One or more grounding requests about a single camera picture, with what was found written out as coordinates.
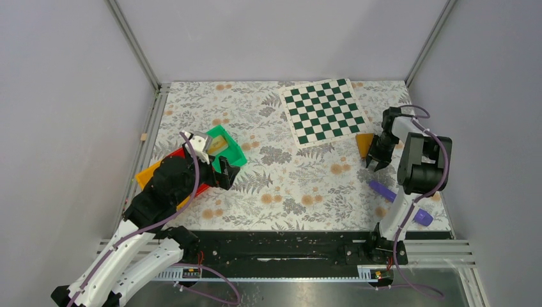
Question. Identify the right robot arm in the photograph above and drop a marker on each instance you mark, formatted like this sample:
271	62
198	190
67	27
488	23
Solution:
423	170

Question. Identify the gold card in green bin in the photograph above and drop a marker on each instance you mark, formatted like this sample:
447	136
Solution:
218	145

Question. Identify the green plastic bin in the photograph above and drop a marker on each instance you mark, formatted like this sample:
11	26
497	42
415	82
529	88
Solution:
229	148

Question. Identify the red plastic bin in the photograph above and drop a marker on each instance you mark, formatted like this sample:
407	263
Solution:
173	171

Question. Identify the yellow plastic bin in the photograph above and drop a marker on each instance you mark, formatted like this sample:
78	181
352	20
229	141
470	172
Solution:
145	176

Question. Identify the green white chessboard mat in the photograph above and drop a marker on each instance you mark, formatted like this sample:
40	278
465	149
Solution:
323	111

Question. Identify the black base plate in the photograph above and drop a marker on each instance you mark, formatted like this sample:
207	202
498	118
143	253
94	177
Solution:
299	254

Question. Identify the aluminium rail front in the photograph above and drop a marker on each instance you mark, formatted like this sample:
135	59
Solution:
434	254

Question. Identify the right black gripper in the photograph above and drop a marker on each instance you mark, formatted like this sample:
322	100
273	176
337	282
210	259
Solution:
373	152

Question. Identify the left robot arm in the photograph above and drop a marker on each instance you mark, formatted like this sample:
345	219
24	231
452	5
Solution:
141	248

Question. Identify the orange card holder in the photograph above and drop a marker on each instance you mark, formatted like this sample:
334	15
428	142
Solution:
364	142

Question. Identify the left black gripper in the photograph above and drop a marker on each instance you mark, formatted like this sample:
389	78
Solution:
226	178

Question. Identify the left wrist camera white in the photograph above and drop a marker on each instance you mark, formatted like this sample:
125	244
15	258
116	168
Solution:
201	143

